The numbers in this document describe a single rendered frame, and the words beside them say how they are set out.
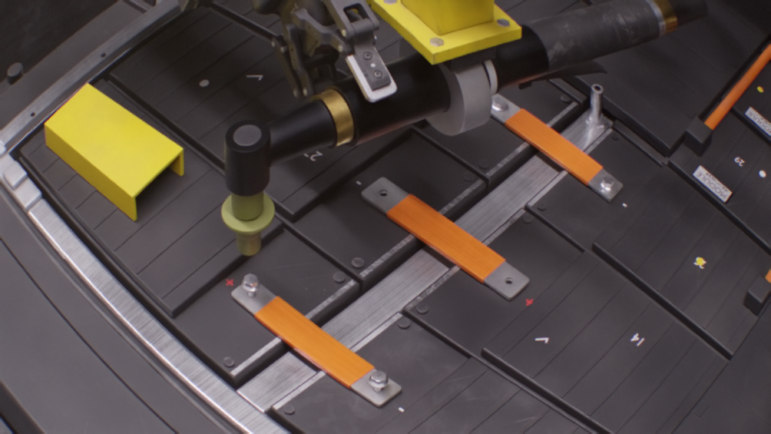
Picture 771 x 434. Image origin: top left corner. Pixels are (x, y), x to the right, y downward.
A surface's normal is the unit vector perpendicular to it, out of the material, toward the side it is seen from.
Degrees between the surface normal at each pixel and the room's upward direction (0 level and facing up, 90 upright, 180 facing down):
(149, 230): 0
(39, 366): 0
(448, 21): 90
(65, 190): 0
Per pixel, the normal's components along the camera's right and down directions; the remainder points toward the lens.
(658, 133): 0.04, -0.68
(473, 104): 0.52, 0.49
